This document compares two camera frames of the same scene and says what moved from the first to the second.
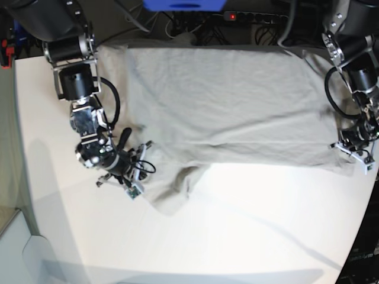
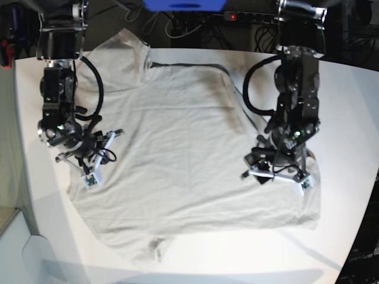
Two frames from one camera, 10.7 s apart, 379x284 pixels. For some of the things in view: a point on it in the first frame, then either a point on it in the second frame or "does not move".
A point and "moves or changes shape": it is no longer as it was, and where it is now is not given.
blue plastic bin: (185, 5) does not move
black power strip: (256, 17) does not move
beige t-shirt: (191, 105) moves or changes shape
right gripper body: (359, 145) -> (273, 160)
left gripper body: (128, 166) -> (90, 157)
